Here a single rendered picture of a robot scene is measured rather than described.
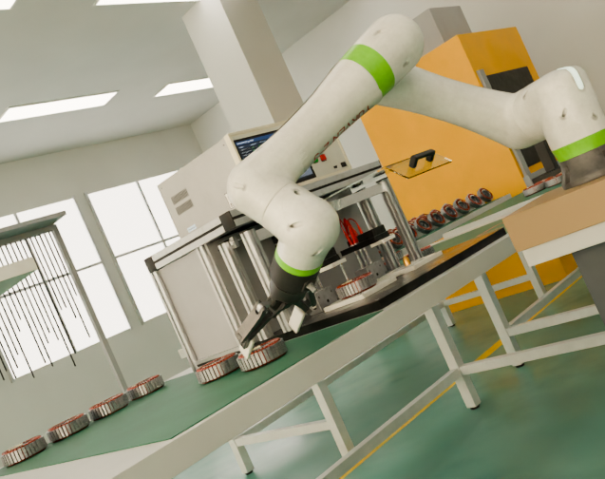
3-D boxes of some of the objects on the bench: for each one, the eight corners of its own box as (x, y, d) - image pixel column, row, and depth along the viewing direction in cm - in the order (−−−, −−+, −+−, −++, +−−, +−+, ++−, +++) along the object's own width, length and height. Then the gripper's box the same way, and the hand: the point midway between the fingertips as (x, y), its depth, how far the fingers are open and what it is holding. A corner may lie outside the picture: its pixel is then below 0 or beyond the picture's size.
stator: (386, 279, 192) (380, 267, 192) (359, 294, 185) (353, 280, 185) (358, 289, 200) (353, 277, 201) (331, 303, 193) (326, 291, 193)
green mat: (383, 310, 160) (383, 309, 160) (171, 439, 116) (170, 438, 116) (165, 381, 226) (165, 381, 226) (-23, 481, 182) (-24, 481, 182)
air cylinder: (387, 276, 221) (379, 259, 221) (372, 283, 216) (365, 266, 216) (375, 280, 224) (368, 264, 225) (361, 288, 219) (353, 271, 219)
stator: (297, 348, 158) (290, 333, 158) (256, 370, 152) (250, 354, 152) (273, 354, 167) (266, 339, 168) (234, 375, 161) (227, 360, 161)
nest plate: (397, 279, 193) (395, 276, 193) (364, 297, 182) (362, 294, 182) (357, 294, 203) (356, 290, 203) (325, 312, 192) (323, 308, 192)
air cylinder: (339, 302, 204) (330, 284, 204) (322, 311, 198) (314, 293, 198) (327, 306, 207) (319, 289, 207) (310, 316, 202) (302, 297, 202)
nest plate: (443, 254, 210) (441, 250, 210) (415, 269, 199) (413, 265, 199) (404, 268, 220) (403, 264, 220) (376, 283, 210) (374, 279, 210)
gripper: (252, 316, 132) (232, 379, 147) (349, 267, 146) (322, 330, 161) (228, 287, 135) (211, 352, 150) (326, 242, 149) (301, 306, 164)
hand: (270, 337), depth 155 cm, fingers open, 13 cm apart
